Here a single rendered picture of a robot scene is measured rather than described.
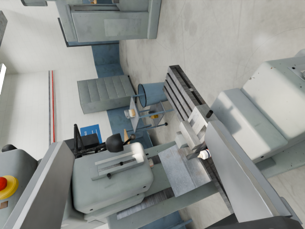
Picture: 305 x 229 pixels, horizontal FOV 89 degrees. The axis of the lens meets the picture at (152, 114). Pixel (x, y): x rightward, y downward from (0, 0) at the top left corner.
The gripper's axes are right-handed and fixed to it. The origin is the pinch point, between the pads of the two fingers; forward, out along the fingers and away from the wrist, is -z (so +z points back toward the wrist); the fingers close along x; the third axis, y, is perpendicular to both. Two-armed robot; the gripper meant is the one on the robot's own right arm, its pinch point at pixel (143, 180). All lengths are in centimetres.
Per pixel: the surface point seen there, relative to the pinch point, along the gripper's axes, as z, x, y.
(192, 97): -68, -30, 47
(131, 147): -39, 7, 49
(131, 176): -27, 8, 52
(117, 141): -34, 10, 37
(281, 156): -52, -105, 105
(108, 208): -23, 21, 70
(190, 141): -43, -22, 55
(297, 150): -49, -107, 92
